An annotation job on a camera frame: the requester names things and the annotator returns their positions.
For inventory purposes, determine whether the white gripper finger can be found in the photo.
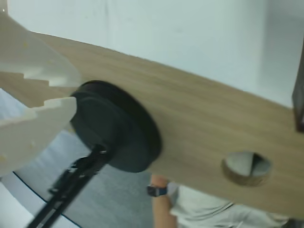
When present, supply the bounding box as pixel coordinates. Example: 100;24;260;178
0;11;82;88
0;96;77;178

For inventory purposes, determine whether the black stand with round base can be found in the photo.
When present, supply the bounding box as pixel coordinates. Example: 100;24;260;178
28;80;164;228

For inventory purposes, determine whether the blue wrist watch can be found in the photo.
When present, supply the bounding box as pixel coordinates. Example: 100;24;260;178
146;184;170;198

